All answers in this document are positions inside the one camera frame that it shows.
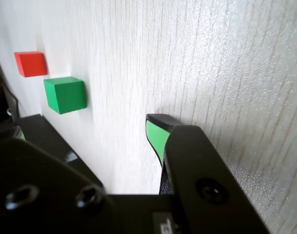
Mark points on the red wooden cube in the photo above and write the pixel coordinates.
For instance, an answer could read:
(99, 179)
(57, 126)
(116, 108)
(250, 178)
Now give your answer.
(31, 64)

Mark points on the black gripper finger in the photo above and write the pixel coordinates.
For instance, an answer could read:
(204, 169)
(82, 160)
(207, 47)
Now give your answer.
(41, 195)
(199, 158)

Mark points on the green wooden cube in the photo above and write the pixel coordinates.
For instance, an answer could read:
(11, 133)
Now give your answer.
(65, 96)

